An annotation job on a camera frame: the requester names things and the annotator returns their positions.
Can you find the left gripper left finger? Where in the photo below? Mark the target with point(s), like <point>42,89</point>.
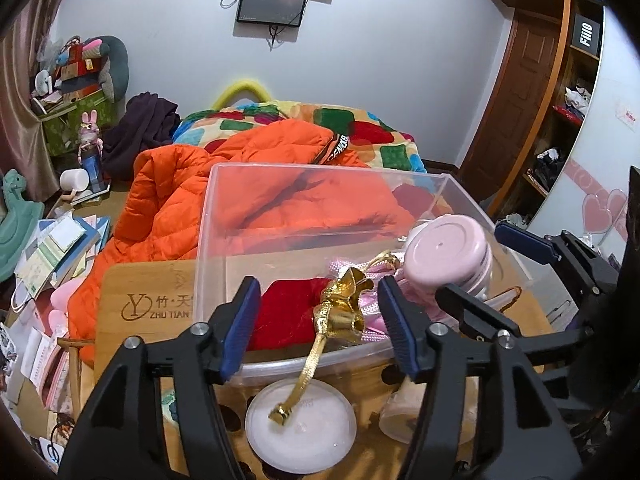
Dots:
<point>209,354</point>

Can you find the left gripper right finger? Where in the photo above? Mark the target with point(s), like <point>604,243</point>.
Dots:
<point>428,353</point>

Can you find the red velvet pouch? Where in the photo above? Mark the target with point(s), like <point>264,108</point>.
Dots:
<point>285,316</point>

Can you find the white cotton pad container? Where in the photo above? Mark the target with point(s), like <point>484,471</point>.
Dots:
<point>319,433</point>

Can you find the clear plastic storage bin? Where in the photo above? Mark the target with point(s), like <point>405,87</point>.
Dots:
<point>350,239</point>

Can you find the stack of books papers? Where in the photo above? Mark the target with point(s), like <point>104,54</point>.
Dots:
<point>56,260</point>

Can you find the orange puffer jacket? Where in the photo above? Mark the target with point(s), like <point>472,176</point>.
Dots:
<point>162,215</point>

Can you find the white mug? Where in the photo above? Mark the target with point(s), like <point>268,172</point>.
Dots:
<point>74,180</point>

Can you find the teal dinosaur plush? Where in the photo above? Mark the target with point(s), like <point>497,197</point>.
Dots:
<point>20,221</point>

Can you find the pink bunny figure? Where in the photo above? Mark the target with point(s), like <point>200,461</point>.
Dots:
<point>90,146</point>

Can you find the dark purple clothing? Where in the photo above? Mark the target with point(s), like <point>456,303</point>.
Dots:
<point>149,122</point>

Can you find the wooden wardrobe shelf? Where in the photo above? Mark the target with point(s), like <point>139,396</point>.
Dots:
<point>526,113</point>

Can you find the stuffed toys pile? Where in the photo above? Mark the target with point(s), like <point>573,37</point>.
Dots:
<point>84,67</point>

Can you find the black Fiio box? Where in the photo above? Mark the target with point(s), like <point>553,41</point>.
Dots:
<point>586,35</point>

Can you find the pink striped curtain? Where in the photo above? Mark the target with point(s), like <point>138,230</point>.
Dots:
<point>23,147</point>

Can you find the small black wall monitor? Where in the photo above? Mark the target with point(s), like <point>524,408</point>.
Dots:
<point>285,13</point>

